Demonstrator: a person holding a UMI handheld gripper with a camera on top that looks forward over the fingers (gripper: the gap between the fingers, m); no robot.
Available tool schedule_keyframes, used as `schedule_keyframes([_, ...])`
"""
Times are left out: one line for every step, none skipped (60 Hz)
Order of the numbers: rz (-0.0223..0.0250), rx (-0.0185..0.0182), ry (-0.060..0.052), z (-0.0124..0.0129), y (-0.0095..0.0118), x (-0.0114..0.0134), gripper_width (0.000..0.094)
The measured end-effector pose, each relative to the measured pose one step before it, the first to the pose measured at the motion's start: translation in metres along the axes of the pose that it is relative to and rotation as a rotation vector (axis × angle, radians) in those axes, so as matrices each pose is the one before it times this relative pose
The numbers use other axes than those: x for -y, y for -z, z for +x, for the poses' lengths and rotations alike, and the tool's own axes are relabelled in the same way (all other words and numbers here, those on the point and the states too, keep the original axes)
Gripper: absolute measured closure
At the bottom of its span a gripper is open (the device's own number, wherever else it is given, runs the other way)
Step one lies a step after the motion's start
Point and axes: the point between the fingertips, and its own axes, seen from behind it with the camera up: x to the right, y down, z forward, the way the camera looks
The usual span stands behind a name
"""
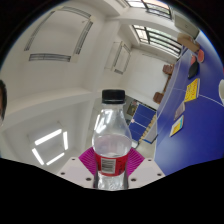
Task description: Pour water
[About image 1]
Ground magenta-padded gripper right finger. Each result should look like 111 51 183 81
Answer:
124 148 166 190

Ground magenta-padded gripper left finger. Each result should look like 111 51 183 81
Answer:
56 147 100 190

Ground clear red-labelled water bottle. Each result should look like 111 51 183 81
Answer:
91 89 133 191

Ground ceiling lights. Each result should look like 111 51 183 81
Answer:
31 128 69 167

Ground blue folded table tennis tables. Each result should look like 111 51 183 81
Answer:
128 103 157 141

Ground colourful small book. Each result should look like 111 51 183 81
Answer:
169 114 185 138

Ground grey-pink thin book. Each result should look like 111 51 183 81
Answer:
173 101 186 121

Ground brown armchair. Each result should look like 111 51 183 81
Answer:
153 91 165 104
162 63 175 76

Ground yellow book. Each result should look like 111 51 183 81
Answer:
183 78 201 103

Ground tall black-framed window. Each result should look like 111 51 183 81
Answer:
132 24 183 56

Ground large black-framed window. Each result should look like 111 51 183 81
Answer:
125 0 173 20

